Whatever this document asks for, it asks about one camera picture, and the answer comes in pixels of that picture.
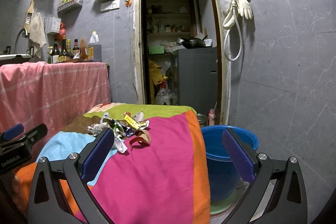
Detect wooden cutting board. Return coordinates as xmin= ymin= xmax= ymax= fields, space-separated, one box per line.
xmin=23 ymin=0 xmax=35 ymax=34

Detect white hose loop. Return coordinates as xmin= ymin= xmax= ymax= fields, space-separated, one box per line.
xmin=223 ymin=7 xmax=244 ymax=62

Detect wrapper pile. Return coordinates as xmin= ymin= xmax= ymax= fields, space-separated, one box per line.
xmin=87 ymin=111 xmax=150 ymax=153

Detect pink checked cloth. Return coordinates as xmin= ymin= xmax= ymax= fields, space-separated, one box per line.
xmin=0 ymin=61 xmax=112 ymax=154

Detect pink bottle on floor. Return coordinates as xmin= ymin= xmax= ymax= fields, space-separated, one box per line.
xmin=209 ymin=109 xmax=215 ymax=126

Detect green box on shelf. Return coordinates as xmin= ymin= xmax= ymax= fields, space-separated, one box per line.
xmin=149 ymin=46 xmax=165 ymax=55

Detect dark soy sauce bottle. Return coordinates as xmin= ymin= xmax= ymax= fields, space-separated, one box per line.
xmin=58 ymin=39 xmax=69 ymax=62

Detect white wall socket plate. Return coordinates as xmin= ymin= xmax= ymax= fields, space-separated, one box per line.
xmin=100 ymin=0 xmax=120 ymax=12

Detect colourful patchwork cloth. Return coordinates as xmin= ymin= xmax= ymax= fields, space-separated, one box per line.
xmin=14 ymin=102 xmax=211 ymax=224

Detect yellow wrapper strip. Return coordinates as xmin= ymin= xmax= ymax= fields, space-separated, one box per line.
xmin=124 ymin=114 xmax=140 ymax=130

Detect beige hanging towel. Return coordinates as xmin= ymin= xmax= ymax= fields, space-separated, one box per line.
xmin=29 ymin=12 xmax=47 ymax=58

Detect dark grey cabinet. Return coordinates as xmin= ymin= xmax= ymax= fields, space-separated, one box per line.
xmin=171 ymin=47 xmax=218 ymax=114

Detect grey wall spice shelf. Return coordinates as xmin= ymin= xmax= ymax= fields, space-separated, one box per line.
xmin=57 ymin=0 xmax=84 ymax=14

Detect brown curled paper strip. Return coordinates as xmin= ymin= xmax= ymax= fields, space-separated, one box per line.
xmin=129 ymin=130 xmax=151 ymax=148

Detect orange wall hook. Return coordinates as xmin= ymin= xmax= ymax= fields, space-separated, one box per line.
xmin=125 ymin=0 xmax=132 ymax=7

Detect chrome faucet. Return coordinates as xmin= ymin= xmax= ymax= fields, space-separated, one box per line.
xmin=14 ymin=28 xmax=29 ymax=55

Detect blue plastic bucket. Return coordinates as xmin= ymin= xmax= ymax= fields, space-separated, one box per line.
xmin=201 ymin=125 xmax=259 ymax=201

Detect black wok pan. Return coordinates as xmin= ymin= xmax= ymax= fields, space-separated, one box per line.
xmin=181 ymin=38 xmax=206 ymax=50

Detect steel bowl on floor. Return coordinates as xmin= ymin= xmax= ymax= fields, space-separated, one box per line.
xmin=197 ymin=113 xmax=209 ymax=127

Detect white rubber gloves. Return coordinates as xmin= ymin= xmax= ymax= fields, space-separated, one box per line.
xmin=223 ymin=0 xmax=253 ymax=30

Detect yellow bag in closet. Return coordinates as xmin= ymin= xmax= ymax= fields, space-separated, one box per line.
xmin=149 ymin=60 xmax=163 ymax=104

